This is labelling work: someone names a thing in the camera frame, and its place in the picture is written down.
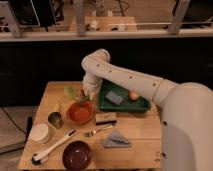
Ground green pepper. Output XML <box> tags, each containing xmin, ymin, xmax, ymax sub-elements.
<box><xmin>76</xmin><ymin>96</ymin><xmax>89</xmax><ymax>104</ymax></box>

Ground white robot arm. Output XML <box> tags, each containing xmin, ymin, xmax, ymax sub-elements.
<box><xmin>81</xmin><ymin>49</ymin><xmax>213</xmax><ymax>171</ymax></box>

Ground orange red bowl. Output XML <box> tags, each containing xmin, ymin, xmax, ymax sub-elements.
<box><xmin>66</xmin><ymin>101</ymin><xmax>94</xmax><ymax>125</ymax></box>

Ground dark maroon bowl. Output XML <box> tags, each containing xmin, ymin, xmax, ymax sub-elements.
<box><xmin>62</xmin><ymin>141</ymin><xmax>92</xmax><ymax>171</ymax></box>

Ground small green cup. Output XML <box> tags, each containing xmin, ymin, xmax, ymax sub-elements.
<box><xmin>64</xmin><ymin>86</ymin><xmax>76</xmax><ymax>99</ymax></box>

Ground blue sponge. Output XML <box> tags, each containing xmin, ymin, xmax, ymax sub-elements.
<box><xmin>105</xmin><ymin>91</ymin><xmax>123</xmax><ymax>105</ymax></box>

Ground wooden block with black edge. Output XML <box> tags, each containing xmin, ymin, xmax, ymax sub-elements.
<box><xmin>95</xmin><ymin>112</ymin><xmax>117</xmax><ymax>125</ymax></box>

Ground yellow-green small object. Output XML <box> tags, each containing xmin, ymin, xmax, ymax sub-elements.
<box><xmin>53</xmin><ymin>102</ymin><xmax>61</xmax><ymax>113</ymax></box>

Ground silver fork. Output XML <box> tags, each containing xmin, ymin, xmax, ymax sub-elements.
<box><xmin>83</xmin><ymin>125</ymin><xmax>114</xmax><ymax>137</ymax></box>

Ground peach fruit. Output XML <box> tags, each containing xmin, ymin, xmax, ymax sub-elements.
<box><xmin>129</xmin><ymin>91</ymin><xmax>139</xmax><ymax>101</ymax></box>

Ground small metal cup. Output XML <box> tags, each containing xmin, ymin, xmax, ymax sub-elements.
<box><xmin>48</xmin><ymin>112</ymin><xmax>63</xmax><ymax>129</ymax></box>

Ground wooden folding table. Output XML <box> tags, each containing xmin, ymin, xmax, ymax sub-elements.
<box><xmin>18</xmin><ymin>80</ymin><xmax>164</xmax><ymax>171</ymax></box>

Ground green plastic tray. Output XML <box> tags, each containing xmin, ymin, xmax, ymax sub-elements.
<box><xmin>97</xmin><ymin>80</ymin><xmax>151</xmax><ymax>113</ymax></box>

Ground grey folded cloth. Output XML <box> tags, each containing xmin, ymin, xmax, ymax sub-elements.
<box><xmin>102</xmin><ymin>130</ymin><xmax>132</xmax><ymax>148</ymax></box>

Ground white round container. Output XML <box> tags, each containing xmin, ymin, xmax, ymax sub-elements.
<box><xmin>29</xmin><ymin>123</ymin><xmax>51</xmax><ymax>144</ymax></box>

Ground white dish brush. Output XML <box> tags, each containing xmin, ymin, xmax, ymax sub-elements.
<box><xmin>31</xmin><ymin>130</ymin><xmax>76</xmax><ymax>165</ymax></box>

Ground black cable left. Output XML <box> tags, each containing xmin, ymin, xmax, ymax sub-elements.
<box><xmin>0</xmin><ymin>105</ymin><xmax>28</xmax><ymax>136</ymax></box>

